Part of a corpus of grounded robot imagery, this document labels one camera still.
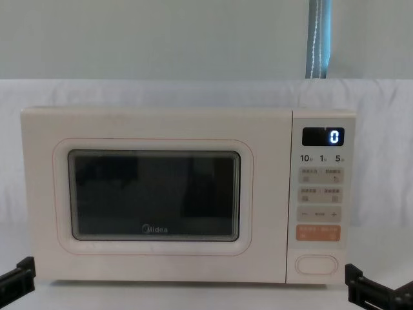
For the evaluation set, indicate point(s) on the grey striped post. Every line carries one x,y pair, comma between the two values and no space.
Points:
317,38

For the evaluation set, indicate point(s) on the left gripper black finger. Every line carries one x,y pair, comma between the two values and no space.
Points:
22,277

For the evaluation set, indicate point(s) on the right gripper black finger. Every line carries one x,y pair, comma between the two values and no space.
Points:
352,280

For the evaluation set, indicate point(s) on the white curtain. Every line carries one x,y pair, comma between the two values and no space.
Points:
145,38

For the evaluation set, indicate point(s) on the cream microwave oven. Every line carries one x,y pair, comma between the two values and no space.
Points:
155,126

